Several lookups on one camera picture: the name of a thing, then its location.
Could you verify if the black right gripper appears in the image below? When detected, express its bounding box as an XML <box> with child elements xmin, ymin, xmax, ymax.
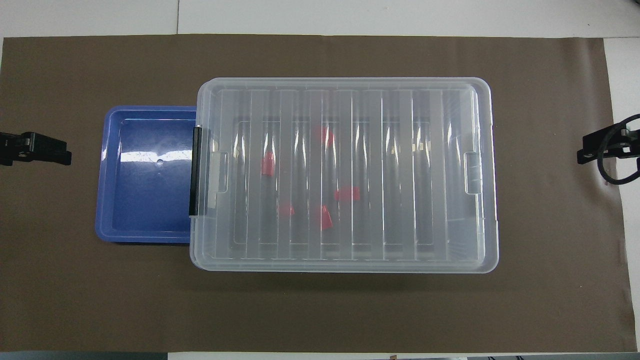
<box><xmin>576</xmin><ymin>116</ymin><xmax>640</xmax><ymax>165</ymax></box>

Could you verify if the clear plastic storage box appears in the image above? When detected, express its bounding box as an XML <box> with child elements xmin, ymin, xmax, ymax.
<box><xmin>189</xmin><ymin>76</ymin><xmax>500</xmax><ymax>274</ymax></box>

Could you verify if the brown paper table mat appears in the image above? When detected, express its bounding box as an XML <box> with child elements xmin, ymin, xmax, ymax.
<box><xmin>0</xmin><ymin>34</ymin><xmax>638</xmax><ymax>353</ymax></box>

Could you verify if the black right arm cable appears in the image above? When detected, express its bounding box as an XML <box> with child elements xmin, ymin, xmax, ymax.
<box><xmin>597</xmin><ymin>114</ymin><xmax>640</xmax><ymax>186</ymax></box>

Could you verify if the clear plastic box lid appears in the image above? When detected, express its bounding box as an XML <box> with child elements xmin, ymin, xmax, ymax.
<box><xmin>190</xmin><ymin>76</ymin><xmax>500</xmax><ymax>274</ymax></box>

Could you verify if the blue plastic tray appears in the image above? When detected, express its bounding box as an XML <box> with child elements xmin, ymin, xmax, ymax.
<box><xmin>95</xmin><ymin>105</ymin><xmax>198</xmax><ymax>244</ymax></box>

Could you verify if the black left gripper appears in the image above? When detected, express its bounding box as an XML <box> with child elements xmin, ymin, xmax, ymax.
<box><xmin>0</xmin><ymin>131</ymin><xmax>72</xmax><ymax>167</ymax></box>

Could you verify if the black box latch handle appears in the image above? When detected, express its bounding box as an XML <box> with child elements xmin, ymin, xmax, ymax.
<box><xmin>189</xmin><ymin>126</ymin><xmax>203</xmax><ymax>217</ymax></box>

